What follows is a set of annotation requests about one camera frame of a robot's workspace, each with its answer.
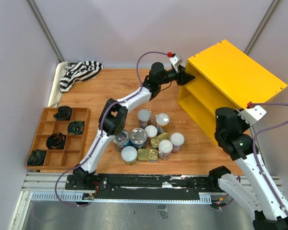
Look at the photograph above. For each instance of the black rolled belt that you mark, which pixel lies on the black rolled belt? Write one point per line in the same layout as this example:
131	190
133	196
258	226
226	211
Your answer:
63	114
56	141

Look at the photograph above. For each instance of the aluminium frame post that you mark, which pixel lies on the aluminium frame post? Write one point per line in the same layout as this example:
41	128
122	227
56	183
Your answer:
45	30
262	24

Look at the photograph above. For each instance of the green patterned rolled belt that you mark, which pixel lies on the green patterned rolled belt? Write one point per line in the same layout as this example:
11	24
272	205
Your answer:
76	127

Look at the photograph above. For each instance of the wooden compartment tray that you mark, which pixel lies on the wooden compartment tray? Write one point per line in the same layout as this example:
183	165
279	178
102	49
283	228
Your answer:
73	151

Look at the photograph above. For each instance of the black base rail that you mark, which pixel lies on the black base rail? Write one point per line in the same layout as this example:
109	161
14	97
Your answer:
144	181

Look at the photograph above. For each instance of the black striped cloth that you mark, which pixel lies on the black striped cloth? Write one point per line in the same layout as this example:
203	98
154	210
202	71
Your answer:
78	72

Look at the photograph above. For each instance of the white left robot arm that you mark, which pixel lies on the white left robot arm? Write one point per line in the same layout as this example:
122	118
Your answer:
113	117

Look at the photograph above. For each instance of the aluminium frame post left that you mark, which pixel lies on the aluminium frame post left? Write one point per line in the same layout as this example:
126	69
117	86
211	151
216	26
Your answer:
45	30

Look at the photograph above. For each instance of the blue can silver top right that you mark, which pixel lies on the blue can silver top right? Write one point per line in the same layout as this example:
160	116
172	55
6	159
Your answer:
138	138

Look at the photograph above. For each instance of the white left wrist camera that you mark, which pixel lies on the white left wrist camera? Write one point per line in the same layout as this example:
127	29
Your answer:
176	60

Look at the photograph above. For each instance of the tall yellow blue can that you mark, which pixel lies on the tall yellow blue can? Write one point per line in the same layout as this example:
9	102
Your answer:
144	117

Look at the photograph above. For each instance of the tall can white lid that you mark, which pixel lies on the tall can white lid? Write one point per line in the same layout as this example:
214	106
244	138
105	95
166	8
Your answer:
162	122
165	148

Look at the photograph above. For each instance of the red label can white lid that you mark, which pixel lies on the red label can white lid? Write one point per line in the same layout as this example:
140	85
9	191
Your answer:
177	139

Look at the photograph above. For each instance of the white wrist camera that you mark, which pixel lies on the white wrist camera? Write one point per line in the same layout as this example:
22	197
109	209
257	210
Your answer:
252	115
176	60

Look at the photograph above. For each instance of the yellow can white lid front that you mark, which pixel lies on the yellow can white lid front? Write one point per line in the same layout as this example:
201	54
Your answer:
129	155

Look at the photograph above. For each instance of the cream cloth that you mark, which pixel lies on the cream cloth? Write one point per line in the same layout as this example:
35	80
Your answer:
55	94

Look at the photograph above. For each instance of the gold sardine tin upper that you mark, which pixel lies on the gold sardine tin upper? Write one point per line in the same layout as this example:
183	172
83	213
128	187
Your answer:
157	139

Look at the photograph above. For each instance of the black rolled belt top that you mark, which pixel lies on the black rolled belt top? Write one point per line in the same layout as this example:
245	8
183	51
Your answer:
63	114

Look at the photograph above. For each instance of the tall can white lid front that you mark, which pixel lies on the tall can white lid front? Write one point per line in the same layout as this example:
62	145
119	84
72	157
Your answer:
165	148

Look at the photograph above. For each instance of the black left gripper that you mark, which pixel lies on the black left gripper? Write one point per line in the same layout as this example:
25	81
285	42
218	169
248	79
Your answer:
182	76

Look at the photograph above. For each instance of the gold sardine tin lower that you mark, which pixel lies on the gold sardine tin lower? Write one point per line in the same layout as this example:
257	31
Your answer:
147	155

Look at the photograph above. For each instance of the blue can silver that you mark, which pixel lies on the blue can silver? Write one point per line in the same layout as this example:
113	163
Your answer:
138	138
122	140

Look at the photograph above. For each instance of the blue can silver top left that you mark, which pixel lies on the blue can silver top left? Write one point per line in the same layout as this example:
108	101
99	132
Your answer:
122	140

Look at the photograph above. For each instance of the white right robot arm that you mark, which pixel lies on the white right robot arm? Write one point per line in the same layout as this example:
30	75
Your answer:
266	205

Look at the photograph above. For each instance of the aluminium frame post right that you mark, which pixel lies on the aluminium frame post right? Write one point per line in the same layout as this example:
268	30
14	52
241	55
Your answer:
262	24

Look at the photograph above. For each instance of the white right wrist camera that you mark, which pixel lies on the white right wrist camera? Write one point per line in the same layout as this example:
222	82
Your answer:
252	115

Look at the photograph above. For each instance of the black rolled belt middle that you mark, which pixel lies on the black rolled belt middle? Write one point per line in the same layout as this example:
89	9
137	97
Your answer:
56	141

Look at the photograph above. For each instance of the gold sardine tin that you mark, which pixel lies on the gold sardine tin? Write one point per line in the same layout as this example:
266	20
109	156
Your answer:
147	155
157	139

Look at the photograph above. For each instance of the yellow wooden shelf cabinet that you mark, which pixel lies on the yellow wooden shelf cabinet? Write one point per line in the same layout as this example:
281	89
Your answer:
224	77

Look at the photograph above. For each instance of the green rolled belt bottom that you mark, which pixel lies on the green rolled belt bottom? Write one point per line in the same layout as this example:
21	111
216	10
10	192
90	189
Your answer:
37	158

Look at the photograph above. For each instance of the small can white lid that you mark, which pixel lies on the small can white lid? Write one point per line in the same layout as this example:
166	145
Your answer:
151	131

